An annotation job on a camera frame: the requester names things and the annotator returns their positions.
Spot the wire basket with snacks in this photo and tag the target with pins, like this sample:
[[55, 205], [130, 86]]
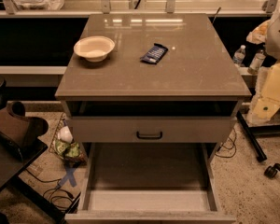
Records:
[[63, 144]]

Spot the grey middle drawer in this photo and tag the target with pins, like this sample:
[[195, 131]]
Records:
[[151, 129]]

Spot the clear water bottle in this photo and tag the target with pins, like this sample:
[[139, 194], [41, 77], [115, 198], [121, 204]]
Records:
[[239, 56]]

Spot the white bowl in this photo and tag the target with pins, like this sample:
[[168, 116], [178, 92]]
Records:
[[94, 48]]

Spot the black chair base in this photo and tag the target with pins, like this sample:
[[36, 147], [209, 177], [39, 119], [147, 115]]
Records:
[[261, 131]]

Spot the bottle with yellowish liquid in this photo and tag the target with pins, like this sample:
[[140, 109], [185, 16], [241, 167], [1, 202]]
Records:
[[257, 61]]

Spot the blue snack bar wrapper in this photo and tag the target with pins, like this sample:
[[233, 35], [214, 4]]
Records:
[[155, 54]]

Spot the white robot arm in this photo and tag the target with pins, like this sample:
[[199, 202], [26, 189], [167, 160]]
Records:
[[266, 101]]

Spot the grey open bottom drawer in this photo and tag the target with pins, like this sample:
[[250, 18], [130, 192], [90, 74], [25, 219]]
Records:
[[143, 183]]

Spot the black headset device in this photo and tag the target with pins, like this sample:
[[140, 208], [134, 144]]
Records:
[[19, 132]]

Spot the black side table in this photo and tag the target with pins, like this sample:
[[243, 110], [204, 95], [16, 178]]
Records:
[[11, 168]]

